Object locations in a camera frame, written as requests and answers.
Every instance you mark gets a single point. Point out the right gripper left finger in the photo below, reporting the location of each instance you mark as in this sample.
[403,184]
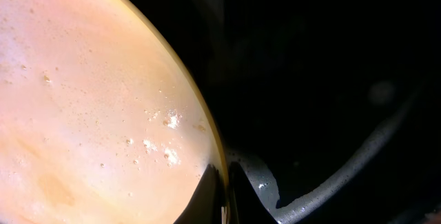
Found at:
[207,204]

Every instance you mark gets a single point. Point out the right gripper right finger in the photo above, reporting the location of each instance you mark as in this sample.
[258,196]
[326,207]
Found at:
[246,207]

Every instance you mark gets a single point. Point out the round black tray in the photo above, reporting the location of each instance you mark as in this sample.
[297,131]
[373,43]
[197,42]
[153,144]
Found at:
[331,107]

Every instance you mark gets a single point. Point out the yellow plate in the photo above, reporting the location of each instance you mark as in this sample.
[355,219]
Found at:
[100,120]

